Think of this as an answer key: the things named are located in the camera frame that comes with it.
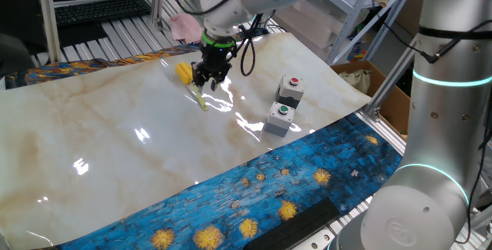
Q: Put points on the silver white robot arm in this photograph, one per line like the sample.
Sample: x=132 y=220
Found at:
x=442 y=107

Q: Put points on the brown cardboard box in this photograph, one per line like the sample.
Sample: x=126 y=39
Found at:
x=396 y=104

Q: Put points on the glossy marble pattern mat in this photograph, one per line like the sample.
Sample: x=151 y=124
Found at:
x=115 y=127

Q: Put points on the green button switch box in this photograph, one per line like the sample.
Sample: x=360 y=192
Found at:
x=277 y=121

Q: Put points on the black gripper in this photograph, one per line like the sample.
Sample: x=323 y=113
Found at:
x=216 y=58

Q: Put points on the beige stacked boards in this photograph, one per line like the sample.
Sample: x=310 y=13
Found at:
x=307 y=27

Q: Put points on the black computer keyboard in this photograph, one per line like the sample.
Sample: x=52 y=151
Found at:
x=100 y=9

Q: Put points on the aluminium profile strut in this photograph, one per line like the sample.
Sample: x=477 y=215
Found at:
x=388 y=84

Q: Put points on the crumpled beige paper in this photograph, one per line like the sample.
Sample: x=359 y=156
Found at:
x=355 y=81

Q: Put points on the red button switch box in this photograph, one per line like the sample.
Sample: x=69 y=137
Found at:
x=288 y=92

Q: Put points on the blue starry night tablecloth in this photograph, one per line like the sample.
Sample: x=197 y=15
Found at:
x=307 y=165

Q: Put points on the pale pink cloth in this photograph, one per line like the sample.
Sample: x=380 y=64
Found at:
x=184 y=27

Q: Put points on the black monitor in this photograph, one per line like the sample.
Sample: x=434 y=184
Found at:
x=19 y=4

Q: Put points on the black foam pad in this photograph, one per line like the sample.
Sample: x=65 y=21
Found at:
x=296 y=225

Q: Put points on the aluminium profile post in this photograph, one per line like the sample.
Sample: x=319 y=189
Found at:
x=157 y=0
x=48 y=19

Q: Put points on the black desk mat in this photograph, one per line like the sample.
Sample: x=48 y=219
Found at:
x=80 y=34

